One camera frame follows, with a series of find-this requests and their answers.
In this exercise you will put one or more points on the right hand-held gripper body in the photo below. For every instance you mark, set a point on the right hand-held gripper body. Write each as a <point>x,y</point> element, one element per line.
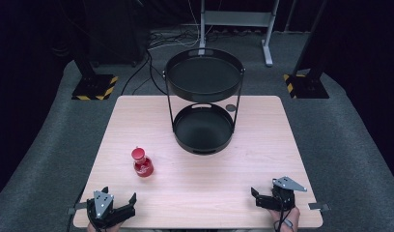
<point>284,190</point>

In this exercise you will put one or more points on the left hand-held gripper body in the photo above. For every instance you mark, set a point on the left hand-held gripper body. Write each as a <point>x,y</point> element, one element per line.
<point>103,206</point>

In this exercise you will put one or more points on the red glass bottle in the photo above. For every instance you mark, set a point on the red glass bottle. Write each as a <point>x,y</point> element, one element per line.
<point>143,165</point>

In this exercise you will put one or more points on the black two-tier round rack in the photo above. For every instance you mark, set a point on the black two-tier round rack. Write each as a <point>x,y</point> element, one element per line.
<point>203,77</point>

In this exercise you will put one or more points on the person's left hand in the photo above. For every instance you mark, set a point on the person's left hand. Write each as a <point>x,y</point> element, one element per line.
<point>103,228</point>

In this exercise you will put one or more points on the person's right hand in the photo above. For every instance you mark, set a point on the person's right hand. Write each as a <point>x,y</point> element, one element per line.
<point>290,219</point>

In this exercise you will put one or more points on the grey table clamp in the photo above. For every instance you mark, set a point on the grey table clamp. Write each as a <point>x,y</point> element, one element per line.
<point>76,208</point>
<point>319,206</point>

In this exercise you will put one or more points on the dark round table grommet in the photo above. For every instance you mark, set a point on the dark round table grommet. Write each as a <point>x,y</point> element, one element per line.
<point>230,107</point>

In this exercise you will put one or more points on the black stand with striped base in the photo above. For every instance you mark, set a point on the black stand with striped base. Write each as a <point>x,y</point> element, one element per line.
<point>306,85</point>
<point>94,86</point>

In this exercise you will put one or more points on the grey metal desk frame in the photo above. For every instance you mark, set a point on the grey metal desk frame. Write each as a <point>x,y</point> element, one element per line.
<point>237,17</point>

